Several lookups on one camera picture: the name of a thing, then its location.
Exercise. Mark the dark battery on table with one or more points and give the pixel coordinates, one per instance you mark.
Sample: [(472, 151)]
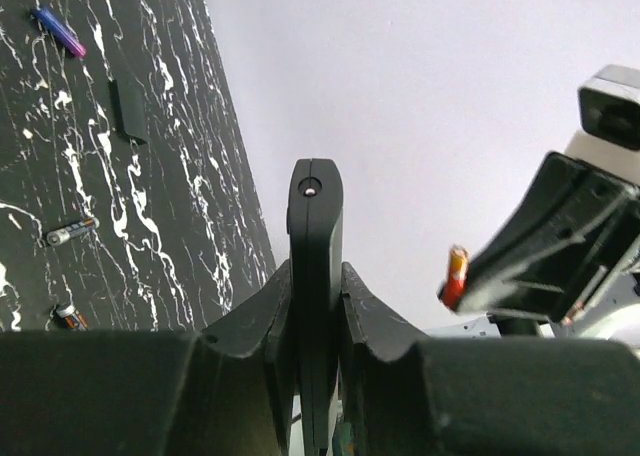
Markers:
[(72, 231)]

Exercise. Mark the black remote battery cover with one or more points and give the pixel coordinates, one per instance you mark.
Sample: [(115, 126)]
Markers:
[(129, 107)]

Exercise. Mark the dark battery near remote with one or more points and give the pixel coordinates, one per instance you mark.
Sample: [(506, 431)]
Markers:
[(70, 316)]

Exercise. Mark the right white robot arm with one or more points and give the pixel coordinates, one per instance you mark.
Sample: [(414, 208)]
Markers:
[(575, 326)]

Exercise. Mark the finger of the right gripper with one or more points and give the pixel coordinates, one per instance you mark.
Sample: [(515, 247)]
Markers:
[(575, 231)]

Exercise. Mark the orange battery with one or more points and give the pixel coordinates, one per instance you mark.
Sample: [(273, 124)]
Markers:
[(454, 287)]

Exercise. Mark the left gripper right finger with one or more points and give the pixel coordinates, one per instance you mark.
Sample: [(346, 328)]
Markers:
[(406, 393)]

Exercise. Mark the blue purple battery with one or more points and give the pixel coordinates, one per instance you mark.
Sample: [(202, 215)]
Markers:
[(51, 22)]

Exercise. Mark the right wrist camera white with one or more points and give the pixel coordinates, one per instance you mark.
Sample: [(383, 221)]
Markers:
[(608, 137)]

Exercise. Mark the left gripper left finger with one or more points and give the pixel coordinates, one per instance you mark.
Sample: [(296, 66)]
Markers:
[(225, 390)]

